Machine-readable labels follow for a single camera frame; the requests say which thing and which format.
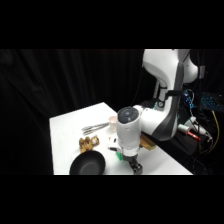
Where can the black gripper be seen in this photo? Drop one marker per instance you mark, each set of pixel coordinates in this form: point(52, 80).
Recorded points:
point(135, 165)

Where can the green block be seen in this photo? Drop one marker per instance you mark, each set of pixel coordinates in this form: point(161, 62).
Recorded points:
point(119, 156)

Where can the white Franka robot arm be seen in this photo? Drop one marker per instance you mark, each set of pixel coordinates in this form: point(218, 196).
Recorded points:
point(160, 116)

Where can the brown wooden block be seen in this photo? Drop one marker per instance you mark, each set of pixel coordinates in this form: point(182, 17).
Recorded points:
point(147, 142)

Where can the black bowl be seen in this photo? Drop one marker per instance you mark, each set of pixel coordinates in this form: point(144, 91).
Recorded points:
point(87, 163)

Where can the tiger plush toy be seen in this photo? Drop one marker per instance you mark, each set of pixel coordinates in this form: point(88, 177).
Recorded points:
point(87, 143)

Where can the metal tongs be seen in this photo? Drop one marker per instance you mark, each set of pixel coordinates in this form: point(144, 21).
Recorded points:
point(95, 127)

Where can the black robot stand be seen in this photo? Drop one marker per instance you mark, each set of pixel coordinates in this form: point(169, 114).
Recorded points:
point(188, 151)

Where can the white cylinder with red tip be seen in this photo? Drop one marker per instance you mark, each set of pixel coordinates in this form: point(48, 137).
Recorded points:
point(187, 130)

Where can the blue-lit keyboard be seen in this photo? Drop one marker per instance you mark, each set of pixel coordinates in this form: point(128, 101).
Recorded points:
point(211, 101)

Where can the black curtain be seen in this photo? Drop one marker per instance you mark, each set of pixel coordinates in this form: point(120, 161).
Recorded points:
point(50, 83)

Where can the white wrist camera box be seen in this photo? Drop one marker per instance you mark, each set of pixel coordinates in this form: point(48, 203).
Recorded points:
point(113, 144)

